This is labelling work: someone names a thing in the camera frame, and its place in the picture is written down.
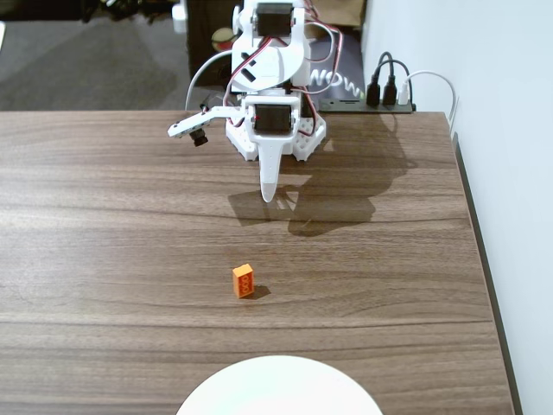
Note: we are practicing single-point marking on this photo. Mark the orange lego block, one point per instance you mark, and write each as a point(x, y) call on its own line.
point(243, 282)

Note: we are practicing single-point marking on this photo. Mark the black power strip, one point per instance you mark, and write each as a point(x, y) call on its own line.
point(345, 106)

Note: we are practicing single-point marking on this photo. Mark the small white box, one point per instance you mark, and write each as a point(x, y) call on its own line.
point(179, 17)

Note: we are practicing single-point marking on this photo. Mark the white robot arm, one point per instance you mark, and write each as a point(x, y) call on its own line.
point(265, 65)

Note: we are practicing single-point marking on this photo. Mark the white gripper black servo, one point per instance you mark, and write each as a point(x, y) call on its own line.
point(271, 118)

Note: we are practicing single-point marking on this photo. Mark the white round plate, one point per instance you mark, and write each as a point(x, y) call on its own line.
point(278, 389)

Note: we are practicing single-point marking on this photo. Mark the wrist camera on white mount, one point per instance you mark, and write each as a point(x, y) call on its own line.
point(190, 125)

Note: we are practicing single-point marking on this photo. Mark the round yellow red object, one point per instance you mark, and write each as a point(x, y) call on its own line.
point(221, 40)

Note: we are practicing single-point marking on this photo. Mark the black cabinet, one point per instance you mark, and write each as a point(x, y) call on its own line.
point(203, 34)

